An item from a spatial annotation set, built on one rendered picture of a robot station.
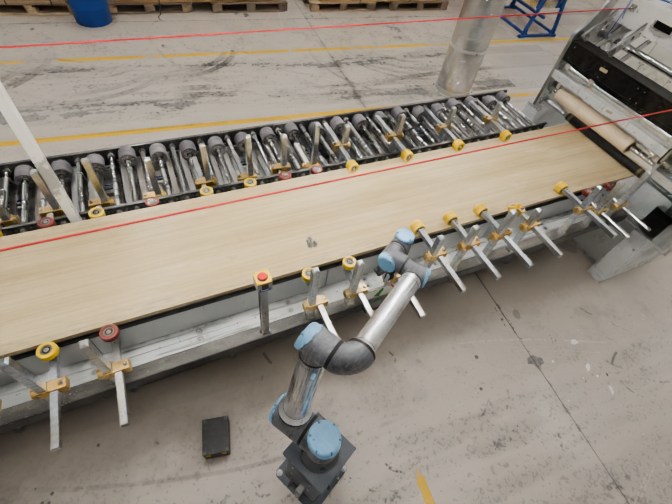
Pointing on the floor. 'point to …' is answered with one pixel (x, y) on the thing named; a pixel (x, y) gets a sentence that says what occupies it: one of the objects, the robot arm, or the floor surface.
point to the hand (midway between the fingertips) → (384, 279)
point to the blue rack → (534, 18)
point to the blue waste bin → (91, 12)
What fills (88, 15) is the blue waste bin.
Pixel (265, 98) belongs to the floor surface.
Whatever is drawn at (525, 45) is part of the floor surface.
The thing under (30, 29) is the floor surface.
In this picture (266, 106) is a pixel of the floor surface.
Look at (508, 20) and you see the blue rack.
